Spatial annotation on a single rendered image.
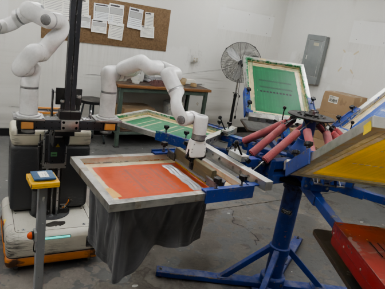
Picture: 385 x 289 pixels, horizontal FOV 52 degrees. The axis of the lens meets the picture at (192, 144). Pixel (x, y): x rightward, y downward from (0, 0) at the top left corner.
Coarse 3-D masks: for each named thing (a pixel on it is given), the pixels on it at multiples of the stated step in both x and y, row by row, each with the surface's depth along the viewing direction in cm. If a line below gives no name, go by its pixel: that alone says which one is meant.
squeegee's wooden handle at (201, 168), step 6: (180, 150) 226; (180, 156) 226; (186, 162) 221; (192, 162) 216; (198, 162) 211; (192, 168) 216; (198, 168) 211; (204, 168) 207; (210, 168) 204; (204, 174) 207; (210, 174) 202; (216, 174) 203
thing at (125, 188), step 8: (192, 176) 218; (112, 184) 192; (120, 184) 193; (128, 184) 195; (184, 184) 206; (200, 184) 209; (120, 192) 184; (128, 192) 186; (136, 192) 187; (152, 192) 190; (160, 192) 191; (168, 192) 193; (176, 192) 194
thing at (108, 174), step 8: (96, 168) 208; (104, 168) 210; (112, 168) 212; (120, 168) 214; (128, 168) 215; (136, 168) 217; (160, 168) 223; (104, 176) 200; (112, 176) 201; (120, 176) 203; (168, 176) 213
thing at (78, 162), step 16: (80, 160) 206; (96, 160) 214; (112, 160) 219; (128, 160) 224; (144, 160) 230; (208, 160) 238; (80, 176) 195; (224, 176) 220; (96, 192) 176; (192, 192) 188; (112, 208) 165; (128, 208) 169
